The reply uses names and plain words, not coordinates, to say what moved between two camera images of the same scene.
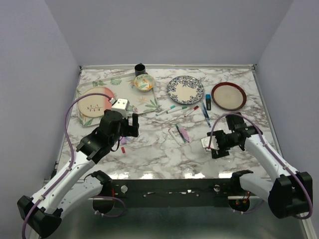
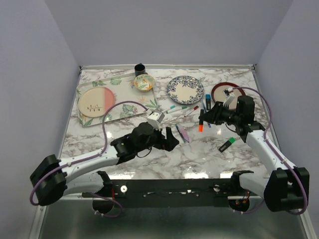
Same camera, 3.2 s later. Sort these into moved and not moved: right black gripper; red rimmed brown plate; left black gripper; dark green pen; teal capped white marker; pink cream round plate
Moved: right black gripper; left black gripper
Not moved: teal capped white marker; pink cream round plate; dark green pen; red rimmed brown plate
